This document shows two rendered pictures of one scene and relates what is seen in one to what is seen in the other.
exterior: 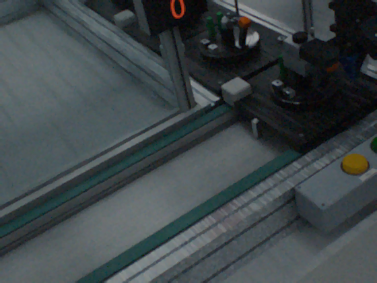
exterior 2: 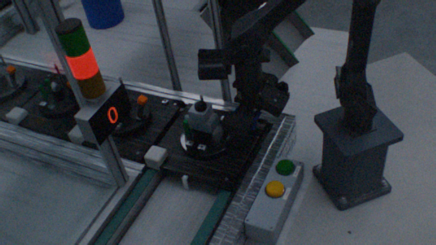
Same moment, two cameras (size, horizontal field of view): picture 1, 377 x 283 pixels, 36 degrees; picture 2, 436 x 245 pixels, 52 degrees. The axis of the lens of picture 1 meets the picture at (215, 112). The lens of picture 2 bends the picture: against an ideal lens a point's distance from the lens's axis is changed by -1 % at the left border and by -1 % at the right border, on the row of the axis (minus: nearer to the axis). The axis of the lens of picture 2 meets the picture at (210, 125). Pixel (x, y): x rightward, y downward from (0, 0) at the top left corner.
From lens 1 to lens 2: 33 cm
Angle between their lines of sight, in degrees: 23
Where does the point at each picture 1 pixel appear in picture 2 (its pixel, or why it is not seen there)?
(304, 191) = (252, 221)
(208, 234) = not seen: outside the picture
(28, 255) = not seen: outside the picture
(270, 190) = (227, 229)
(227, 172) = (180, 224)
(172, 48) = (106, 144)
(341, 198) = (279, 218)
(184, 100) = (121, 178)
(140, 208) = not seen: outside the picture
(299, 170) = (239, 206)
